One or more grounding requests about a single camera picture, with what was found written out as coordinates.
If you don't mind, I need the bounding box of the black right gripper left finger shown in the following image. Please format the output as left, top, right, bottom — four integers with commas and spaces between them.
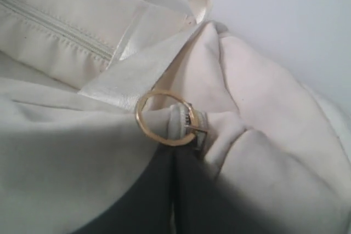
75, 146, 174, 234

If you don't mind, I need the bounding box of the cream fabric duffel bag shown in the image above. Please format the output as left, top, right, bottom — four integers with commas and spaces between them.
1, 0, 350, 233

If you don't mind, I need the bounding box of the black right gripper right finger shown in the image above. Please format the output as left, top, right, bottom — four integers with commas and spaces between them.
173, 147, 270, 233

